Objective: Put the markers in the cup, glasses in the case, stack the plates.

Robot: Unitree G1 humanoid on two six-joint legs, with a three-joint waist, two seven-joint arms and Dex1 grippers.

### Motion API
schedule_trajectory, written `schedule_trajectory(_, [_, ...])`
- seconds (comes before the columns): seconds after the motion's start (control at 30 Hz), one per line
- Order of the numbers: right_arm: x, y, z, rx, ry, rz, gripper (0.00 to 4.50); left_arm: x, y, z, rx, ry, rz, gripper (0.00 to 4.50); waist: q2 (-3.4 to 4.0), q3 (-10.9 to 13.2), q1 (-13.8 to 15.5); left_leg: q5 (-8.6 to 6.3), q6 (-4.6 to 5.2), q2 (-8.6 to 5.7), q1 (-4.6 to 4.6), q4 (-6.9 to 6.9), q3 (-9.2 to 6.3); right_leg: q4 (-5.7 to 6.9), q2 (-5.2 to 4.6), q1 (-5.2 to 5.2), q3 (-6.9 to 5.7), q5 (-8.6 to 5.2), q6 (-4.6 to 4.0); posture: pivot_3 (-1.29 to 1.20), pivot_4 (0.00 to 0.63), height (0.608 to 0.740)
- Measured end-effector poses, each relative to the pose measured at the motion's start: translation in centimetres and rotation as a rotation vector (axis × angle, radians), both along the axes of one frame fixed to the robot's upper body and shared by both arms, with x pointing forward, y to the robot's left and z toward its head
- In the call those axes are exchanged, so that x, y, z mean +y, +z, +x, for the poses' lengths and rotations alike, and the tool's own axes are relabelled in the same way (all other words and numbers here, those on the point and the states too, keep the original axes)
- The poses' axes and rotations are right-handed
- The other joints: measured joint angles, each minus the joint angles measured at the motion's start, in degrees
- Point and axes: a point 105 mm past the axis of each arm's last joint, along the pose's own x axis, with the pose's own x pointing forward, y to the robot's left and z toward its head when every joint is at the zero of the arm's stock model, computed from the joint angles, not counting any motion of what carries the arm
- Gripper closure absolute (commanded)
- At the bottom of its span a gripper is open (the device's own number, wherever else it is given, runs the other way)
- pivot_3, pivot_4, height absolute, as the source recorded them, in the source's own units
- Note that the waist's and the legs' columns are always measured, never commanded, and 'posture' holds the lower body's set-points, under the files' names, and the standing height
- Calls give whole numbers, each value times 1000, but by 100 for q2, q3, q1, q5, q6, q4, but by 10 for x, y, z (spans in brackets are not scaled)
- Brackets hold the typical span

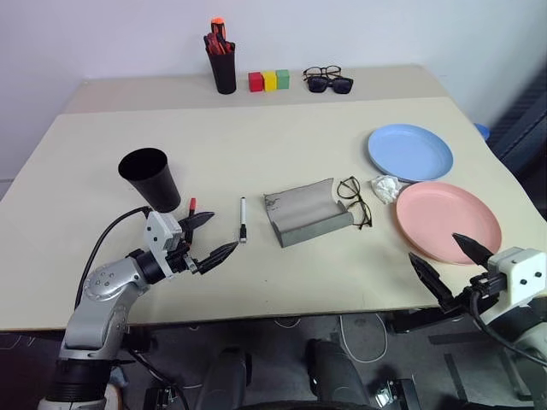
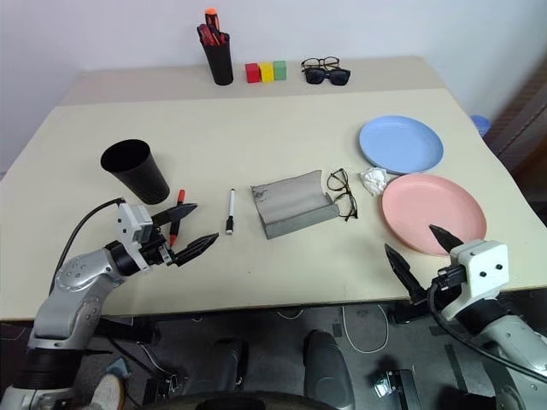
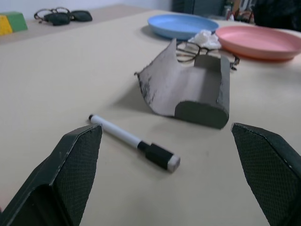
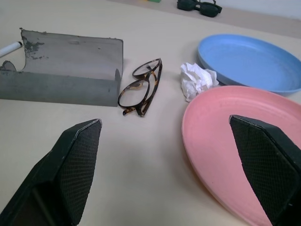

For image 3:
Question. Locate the white whiteboard marker black cap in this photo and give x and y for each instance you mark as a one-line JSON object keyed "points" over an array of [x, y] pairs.
{"points": [[138, 143]]}

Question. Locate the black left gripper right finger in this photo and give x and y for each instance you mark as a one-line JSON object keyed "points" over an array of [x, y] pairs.
{"points": [[265, 164]]}

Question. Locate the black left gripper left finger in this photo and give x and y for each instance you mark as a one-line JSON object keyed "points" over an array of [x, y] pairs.
{"points": [[70, 171]]}

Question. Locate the tortoiseshell eyeglasses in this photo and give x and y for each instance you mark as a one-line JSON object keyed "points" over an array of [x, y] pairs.
{"points": [[195, 51]]}

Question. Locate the blue plastic plate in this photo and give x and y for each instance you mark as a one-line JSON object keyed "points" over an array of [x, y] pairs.
{"points": [[181, 24]]}

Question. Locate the green foam block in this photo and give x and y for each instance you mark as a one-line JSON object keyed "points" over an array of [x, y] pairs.
{"points": [[17, 21]]}

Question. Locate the pink plastic plate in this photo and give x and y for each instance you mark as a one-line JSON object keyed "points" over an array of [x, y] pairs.
{"points": [[256, 41]]}

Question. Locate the white tissue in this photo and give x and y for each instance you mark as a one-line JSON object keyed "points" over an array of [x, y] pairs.
{"points": [[207, 38]]}

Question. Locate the dark-framed eyeglasses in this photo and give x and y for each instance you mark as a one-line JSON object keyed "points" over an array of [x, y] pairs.
{"points": [[50, 11]]}

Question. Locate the black glasses pouch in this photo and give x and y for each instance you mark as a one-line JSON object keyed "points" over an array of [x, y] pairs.
{"points": [[81, 15], [58, 18]]}

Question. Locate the grey glasses case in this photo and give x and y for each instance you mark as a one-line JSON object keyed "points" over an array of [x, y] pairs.
{"points": [[188, 89]]}

